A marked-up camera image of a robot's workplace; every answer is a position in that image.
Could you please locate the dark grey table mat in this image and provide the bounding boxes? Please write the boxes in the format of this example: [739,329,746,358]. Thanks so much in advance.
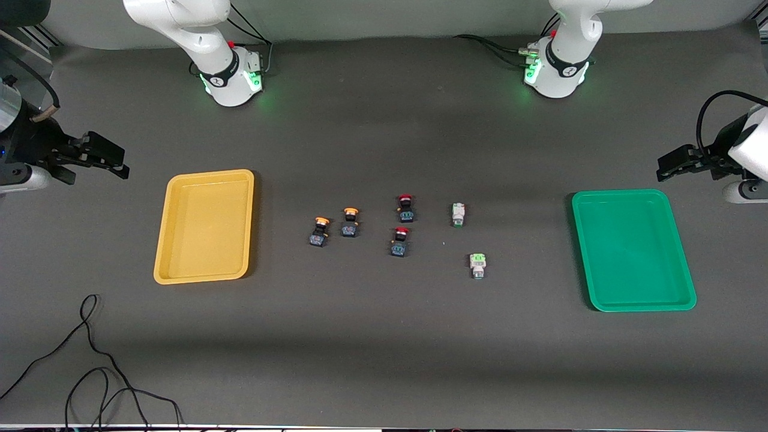
[0,24,768,428]

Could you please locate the black right arm base cables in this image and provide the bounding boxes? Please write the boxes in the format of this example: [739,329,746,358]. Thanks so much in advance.
[225,3,274,76]

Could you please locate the black arm base cables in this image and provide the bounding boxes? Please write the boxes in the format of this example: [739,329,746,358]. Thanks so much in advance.
[225,3,274,76]
[453,12,562,67]

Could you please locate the yellow plastic tray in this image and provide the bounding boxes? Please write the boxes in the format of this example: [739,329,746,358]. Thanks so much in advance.
[153,169,255,285]

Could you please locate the aluminium frame rail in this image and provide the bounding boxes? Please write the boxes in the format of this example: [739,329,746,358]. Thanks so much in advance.
[0,27,64,64]

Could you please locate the green plastic tray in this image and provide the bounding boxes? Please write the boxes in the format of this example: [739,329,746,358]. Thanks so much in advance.
[571,189,698,313]

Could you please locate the thin black loose cable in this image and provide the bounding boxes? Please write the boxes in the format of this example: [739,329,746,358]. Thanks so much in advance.
[0,293,184,430]

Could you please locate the black left arm base cables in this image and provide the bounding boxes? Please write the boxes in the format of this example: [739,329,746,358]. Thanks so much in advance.
[453,12,562,67]

